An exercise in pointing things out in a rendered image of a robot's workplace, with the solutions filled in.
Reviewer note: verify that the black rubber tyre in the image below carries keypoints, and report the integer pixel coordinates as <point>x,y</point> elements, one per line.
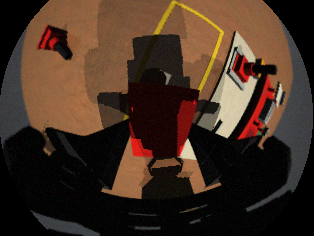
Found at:
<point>265,132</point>

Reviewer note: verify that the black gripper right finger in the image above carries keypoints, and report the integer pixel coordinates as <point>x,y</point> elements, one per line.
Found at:
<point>216,154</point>

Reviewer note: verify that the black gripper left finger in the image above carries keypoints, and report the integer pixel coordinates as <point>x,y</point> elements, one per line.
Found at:
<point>100,153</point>

